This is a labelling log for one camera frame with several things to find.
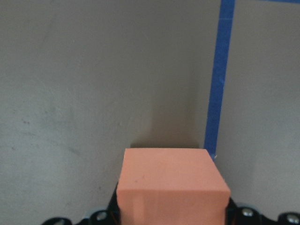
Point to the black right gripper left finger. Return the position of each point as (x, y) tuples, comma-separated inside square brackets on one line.
[(113, 209)]

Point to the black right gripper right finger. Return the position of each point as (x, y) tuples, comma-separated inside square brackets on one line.
[(230, 212)]

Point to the orange foam block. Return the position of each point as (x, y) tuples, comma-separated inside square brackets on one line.
[(171, 186)]

